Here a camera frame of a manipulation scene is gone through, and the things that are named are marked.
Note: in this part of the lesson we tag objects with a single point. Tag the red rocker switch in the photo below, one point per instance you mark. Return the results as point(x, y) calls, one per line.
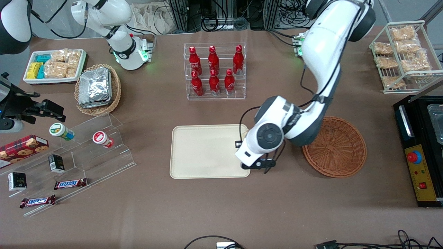
point(422, 185)

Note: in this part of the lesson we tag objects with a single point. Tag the red lid cup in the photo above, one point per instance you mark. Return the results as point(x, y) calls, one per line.
point(102, 139)

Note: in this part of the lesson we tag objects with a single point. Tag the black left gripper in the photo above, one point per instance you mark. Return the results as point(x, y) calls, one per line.
point(238, 144)

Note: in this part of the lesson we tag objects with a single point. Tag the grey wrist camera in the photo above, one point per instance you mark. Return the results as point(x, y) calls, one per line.
point(10, 125)

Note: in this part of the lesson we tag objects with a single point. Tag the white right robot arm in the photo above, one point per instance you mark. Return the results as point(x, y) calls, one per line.
point(104, 14)

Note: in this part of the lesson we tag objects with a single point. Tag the oval wicker basket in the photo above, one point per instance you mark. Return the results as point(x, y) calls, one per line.
point(116, 90)

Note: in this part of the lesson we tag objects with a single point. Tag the red emergency stop button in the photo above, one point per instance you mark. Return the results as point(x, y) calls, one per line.
point(414, 157)

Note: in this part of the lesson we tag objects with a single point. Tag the round brown wicker basket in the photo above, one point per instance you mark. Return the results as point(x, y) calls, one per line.
point(341, 152)

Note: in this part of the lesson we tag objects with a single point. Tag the silver foil pouch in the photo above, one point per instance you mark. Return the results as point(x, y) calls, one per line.
point(95, 86)

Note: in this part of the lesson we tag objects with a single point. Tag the green lid cup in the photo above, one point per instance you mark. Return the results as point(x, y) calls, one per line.
point(61, 131)

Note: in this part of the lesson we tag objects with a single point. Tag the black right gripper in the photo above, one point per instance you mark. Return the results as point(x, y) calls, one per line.
point(18, 106)

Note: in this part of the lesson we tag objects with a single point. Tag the yellow control panel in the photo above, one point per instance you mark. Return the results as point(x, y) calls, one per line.
point(427, 195)

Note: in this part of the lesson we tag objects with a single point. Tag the small black box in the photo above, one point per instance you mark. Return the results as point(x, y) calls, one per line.
point(17, 181)
point(56, 163)

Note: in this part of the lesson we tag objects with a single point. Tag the black sealing machine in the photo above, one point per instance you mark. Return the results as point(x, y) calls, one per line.
point(403, 138)

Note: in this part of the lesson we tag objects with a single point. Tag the cream plastic tray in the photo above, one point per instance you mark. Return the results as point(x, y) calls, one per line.
point(204, 152)

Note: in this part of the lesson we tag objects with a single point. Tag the teal snack packet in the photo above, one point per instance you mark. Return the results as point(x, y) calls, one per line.
point(43, 58)
point(41, 72)

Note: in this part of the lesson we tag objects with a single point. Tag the metal lever bar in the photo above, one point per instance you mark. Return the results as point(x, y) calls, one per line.
point(427, 90)

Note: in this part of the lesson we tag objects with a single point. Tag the white plastic bin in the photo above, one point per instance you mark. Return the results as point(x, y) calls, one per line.
point(81, 67)

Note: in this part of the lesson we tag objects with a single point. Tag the metal machine tray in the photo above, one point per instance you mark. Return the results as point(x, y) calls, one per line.
point(436, 121)

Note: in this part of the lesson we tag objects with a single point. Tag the clear bag of snacks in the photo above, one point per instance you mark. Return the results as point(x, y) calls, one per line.
point(382, 48)
point(74, 58)
point(407, 47)
point(55, 70)
point(393, 82)
point(386, 62)
point(403, 33)
point(59, 55)
point(415, 63)

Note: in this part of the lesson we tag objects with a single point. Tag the aluminium frame post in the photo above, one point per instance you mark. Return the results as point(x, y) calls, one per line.
point(272, 14)
point(178, 14)

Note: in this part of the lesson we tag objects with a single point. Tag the clear acrylic stepped display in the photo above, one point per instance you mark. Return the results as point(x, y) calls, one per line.
point(97, 162)

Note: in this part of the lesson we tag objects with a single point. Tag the Snickers bar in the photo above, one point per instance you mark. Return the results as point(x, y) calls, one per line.
point(37, 201)
point(70, 184)

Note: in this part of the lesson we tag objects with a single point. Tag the beige cloth bag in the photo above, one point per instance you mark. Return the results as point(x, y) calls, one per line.
point(150, 17)

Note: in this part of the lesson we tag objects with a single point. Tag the yellow snack packet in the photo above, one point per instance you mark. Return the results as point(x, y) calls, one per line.
point(34, 70)

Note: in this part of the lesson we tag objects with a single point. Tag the red cookie box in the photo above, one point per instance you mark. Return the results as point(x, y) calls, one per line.
point(22, 148)

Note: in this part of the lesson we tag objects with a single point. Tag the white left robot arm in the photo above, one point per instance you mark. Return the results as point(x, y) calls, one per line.
point(325, 45)

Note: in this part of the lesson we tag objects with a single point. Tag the red cola bottle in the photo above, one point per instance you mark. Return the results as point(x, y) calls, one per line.
point(237, 60)
point(214, 83)
point(229, 83)
point(197, 84)
point(194, 60)
point(213, 59)

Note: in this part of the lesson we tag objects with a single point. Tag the clear acrylic bottle rack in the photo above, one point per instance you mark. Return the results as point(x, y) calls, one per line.
point(242, 69)

